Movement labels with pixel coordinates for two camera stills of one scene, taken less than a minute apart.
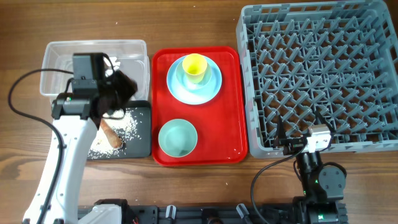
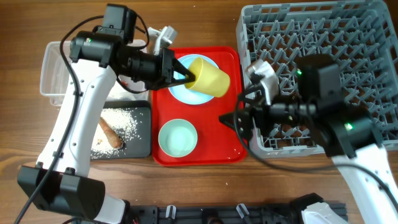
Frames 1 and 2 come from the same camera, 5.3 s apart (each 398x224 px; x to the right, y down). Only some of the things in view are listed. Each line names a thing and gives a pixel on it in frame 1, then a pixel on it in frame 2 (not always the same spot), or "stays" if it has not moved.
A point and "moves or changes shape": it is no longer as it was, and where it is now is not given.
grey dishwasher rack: (341, 56) stays
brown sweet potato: (113, 137) stays
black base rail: (219, 214) stays
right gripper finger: (322, 119) → (249, 102)
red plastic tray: (219, 122) stays
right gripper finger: (281, 132) → (235, 120)
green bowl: (178, 138) stays
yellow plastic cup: (194, 66) moves or changes shape
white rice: (125, 127) stays
